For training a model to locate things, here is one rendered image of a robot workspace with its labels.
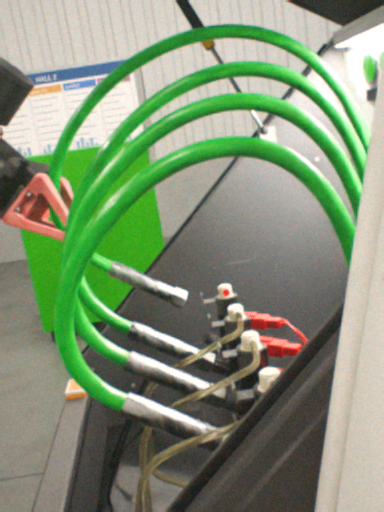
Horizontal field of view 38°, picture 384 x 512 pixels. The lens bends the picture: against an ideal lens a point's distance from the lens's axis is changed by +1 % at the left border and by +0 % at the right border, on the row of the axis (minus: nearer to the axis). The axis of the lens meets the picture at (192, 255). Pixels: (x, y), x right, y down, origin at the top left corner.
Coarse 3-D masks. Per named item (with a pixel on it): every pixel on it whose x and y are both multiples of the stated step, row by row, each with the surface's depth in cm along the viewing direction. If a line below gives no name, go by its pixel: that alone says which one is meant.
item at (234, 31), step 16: (192, 32) 58; (208, 32) 58; (224, 32) 58; (240, 32) 59; (256, 32) 59; (272, 32) 59; (160, 48) 58; (176, 48) 59; (288, 48) 59; (304, 48) 59; (128, 64) 58; (144, 64) 59; (320, 64) 60; (112, 80) 59; (336, 80) 60; (96, 96) 59; (336, 96) 61; (80, 112) 59; (352, 112) 61; (64, 128) 60; (368, 128) 62; (64, 144) 60; (368, 144) 62; (96, 256) 63
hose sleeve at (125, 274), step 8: (112, 264) 63; (120, 264) 64; (112, 272) 63; (120, 272) 63; (128, 272) 63; (136, 272) 64; (120, 280) 64; (128, 280) 63; (136, 280) 63; (144, 280) 64; (152, 280) 64; (144, 288) 64; (152, 288) 64; (160, 288) 64; (168, 288) 64; (160, 296) 64; (168, 296) 64
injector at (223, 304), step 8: (216, 296) 65; (232, 296) 64; (216, 304) 65; (224, 304) 64; (232, 304) 64; (216, 312) 65; (224, 312) 64; (224, 328) 65; (208, 336) 66; (216, 336) 66; (224, 336) 65; (208, 344) 66; (224, 344) 66
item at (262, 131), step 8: (176, 0) 87; (184, 0) 87; (184, 8) 87; (192, 8) 88; (192, 16) 87; (192, 24) 88; (200, 24) 88; (208, 40) 88; (208, 48) 89; (216, 56) 89; (232, 80) 90; (256, 120) 91; (264, 128) 91; (272, 128) 92; (264, 136) 92; (272, 136) 92
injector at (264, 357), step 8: (240, 344) 50; (264, 344) 50; (240, 352) 49; (248, 352) 49; (264, 352) 49; (240, 360) 49; (248, 360) 49; (264, 360) 49; (240, 368) 50; (256, 368) 49; (248, 376) 49; (256, 376) 49; (248, 384) 49; (232, 400) 50; (224, 408) 50; (232, 408) 50; (240, 408) 50; (248, 408) 50; (240, 416) 50
